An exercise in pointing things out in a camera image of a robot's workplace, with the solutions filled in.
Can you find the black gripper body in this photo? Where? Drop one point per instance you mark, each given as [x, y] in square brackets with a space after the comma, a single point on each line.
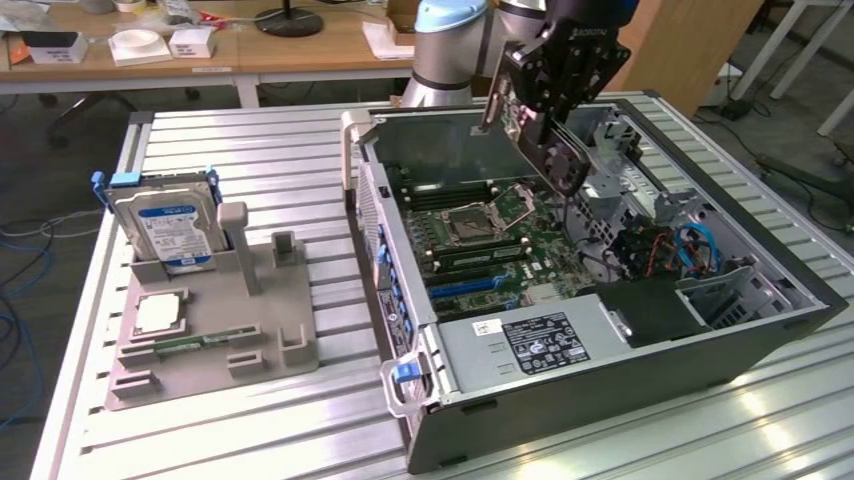
[587, 20]

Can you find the black graphics card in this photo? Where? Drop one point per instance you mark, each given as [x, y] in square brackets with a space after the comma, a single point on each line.
[567, 170]

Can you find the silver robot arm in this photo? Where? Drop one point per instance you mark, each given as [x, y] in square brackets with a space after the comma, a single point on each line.
[443, 50]

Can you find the brown wooden cabinet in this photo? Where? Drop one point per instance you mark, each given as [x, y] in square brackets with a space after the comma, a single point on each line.
[680, 50]

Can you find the black power adapter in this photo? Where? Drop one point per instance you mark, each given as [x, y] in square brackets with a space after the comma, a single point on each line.
[734, 110]

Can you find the white paper stack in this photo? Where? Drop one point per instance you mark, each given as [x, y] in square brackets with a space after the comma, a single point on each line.
[389, 42]

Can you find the cardboard box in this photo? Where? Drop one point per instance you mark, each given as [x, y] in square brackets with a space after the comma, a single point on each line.
[400, 7]

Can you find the tall metal disk bay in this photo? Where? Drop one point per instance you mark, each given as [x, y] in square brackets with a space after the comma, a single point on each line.
[613, 215]

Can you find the CPU socket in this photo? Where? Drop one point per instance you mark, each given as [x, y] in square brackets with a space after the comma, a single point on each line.
[469, 225]

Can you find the green motherboard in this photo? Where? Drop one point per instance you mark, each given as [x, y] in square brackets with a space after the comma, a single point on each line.
[540, 240]

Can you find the wooden desk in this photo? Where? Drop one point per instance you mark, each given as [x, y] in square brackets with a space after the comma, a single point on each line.
[300, 55]

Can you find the black RAM stick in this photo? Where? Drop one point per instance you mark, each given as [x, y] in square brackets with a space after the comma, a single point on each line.
[480, 255]

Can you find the black floor stand base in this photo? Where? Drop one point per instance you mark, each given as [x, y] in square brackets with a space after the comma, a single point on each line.
[807, 172]

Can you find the black round stand base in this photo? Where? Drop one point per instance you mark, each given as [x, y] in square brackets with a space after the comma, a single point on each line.
[289, 22]

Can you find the blue expansion slot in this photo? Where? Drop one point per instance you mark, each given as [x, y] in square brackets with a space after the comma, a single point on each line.
[467, 288]

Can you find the silver heat sink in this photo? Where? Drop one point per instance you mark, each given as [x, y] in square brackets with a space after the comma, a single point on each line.
[548, 296]

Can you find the black plastic shroud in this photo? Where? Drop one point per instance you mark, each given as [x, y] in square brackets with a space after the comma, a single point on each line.
[640, 310]

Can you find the low metal disk bay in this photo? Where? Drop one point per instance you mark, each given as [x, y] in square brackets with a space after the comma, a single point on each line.
[727, 300]

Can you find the white labelled box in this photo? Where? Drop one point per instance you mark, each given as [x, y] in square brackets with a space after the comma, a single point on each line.
[192, 44]

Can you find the grey pouch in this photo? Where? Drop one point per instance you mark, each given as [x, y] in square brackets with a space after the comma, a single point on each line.
[178, 12]

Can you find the grey power supply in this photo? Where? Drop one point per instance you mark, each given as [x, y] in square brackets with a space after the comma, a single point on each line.
[467, 350]

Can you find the white round-top holder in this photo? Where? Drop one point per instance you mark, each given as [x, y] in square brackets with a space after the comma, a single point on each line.
[138, 47]

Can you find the hard disk with blue carrier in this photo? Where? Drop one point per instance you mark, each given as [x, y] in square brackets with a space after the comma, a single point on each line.
[169, 225]

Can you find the blue case latch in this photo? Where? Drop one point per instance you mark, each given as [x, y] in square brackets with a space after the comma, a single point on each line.
[404, 373]

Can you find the open black PC case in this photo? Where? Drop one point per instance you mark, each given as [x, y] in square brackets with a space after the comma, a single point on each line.
[600, 390]

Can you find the grey cup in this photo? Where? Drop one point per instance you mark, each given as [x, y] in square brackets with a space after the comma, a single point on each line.
[100, 6]

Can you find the black office chair base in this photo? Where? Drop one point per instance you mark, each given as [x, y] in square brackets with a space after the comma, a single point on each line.
[86, 107]

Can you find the grey parts rack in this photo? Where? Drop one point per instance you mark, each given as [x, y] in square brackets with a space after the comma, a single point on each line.
[220, 320]

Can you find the white box with black top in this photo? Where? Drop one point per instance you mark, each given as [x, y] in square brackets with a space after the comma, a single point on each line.
[56, 47]

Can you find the silver CPU chip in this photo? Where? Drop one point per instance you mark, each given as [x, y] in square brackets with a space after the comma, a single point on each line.
[160, 315]

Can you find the green RAM stick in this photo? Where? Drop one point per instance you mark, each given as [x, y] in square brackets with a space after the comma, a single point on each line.
[193, 342]

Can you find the orange packet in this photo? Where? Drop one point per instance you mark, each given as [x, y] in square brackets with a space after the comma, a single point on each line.
[18, 54]

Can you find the white table frame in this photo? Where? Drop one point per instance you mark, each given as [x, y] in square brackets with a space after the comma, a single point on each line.
[771, 50]

